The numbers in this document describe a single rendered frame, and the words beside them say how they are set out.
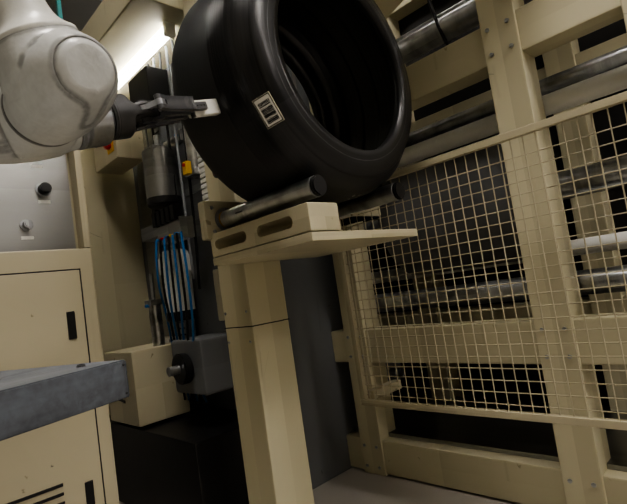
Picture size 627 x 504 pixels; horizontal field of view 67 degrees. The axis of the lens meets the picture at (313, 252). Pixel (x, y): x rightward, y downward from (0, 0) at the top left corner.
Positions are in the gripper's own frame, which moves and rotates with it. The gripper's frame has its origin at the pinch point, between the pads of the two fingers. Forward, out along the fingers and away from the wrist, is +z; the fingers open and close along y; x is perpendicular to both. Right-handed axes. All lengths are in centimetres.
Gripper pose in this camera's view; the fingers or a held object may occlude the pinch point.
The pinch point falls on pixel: (203, 108)
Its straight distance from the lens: 100.0
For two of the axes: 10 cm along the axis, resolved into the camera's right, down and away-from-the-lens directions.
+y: -6.9, 1.6, 7.1
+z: 6.5, -2.9, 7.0
